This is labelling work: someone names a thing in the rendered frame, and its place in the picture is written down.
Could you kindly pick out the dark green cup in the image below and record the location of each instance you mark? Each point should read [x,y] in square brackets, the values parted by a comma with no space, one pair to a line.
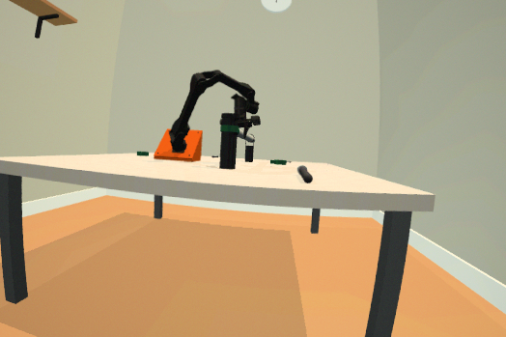
[229,128]

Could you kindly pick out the black cylinder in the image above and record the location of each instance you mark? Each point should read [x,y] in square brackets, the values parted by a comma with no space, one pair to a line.
[228,146]

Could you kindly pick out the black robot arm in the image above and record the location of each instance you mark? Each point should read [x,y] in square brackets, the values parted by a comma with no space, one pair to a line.
[198,85]

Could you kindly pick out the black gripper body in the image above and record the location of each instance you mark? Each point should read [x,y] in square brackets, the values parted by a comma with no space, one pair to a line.
[241,110]

